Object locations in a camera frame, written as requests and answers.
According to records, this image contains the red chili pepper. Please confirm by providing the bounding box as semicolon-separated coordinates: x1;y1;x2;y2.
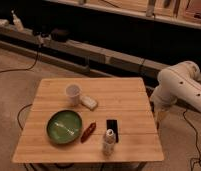
81;122;96;143

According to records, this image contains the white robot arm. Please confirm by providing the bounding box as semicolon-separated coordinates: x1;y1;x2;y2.
150;61;201;124

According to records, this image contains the white sponge block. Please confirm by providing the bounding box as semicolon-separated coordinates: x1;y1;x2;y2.
81;96;98;110

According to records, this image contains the white plastic cup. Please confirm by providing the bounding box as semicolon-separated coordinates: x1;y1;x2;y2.
65;84;81;106

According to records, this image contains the black rectangular box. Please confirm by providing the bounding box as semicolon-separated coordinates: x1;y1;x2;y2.
106;119;119;142

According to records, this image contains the small white bottle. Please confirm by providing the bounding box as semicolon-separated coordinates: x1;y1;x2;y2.
102;129;116;155

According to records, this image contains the green ceramic plate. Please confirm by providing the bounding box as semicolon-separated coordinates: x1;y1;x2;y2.
46;110;83;144

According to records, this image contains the black device on ledge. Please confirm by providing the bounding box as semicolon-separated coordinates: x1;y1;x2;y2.
51;28;70;42

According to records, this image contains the white spray bottle background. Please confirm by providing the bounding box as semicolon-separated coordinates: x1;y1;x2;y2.
11;11;24;31

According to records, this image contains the black floor cable left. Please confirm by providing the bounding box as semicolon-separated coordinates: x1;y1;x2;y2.
0;45;41;76

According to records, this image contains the black floor cable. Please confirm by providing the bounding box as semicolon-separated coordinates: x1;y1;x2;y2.
182;108;201;171
0;45;41;76

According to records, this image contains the black floor cable right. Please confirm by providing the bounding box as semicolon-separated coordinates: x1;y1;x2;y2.
182;108;201;171

